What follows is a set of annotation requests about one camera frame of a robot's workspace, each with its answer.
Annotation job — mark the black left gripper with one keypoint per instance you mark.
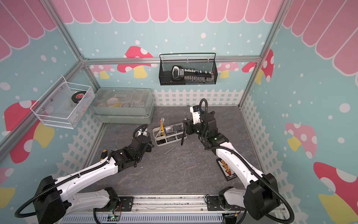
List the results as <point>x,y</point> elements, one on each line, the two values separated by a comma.
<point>149,147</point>

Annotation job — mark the black wire wall basket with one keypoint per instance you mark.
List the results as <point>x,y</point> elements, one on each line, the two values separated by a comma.
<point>193,61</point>

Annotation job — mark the green storage box clear lid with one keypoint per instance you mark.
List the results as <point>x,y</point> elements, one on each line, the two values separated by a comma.
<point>123,105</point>

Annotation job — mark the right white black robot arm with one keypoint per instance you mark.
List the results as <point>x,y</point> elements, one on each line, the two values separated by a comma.
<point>261,197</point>

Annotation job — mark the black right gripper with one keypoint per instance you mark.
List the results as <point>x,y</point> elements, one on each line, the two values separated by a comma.
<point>189,127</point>

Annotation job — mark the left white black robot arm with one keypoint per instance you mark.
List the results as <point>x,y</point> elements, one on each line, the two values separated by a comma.
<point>56,198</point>

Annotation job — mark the black red tape roll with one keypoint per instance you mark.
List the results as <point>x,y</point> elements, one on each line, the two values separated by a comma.
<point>78,96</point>

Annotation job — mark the socket bit set holder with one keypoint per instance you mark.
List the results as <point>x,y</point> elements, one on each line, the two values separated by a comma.
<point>187,76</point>

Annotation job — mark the beige toothbrush holder rack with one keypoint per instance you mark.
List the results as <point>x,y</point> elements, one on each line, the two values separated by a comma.
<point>173,133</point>

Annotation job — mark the yellow toothbrush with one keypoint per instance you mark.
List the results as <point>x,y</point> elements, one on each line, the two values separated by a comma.
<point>161,132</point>

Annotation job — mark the yellow black screwdriver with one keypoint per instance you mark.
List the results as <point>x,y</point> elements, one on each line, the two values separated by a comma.
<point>104,154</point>

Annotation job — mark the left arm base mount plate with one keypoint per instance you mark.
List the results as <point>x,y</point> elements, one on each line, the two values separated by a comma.
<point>123,203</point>

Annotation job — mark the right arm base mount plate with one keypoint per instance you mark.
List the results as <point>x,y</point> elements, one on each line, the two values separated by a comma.
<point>216,203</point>

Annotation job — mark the white wire wall basket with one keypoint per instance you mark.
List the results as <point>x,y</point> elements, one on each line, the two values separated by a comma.
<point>56,109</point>

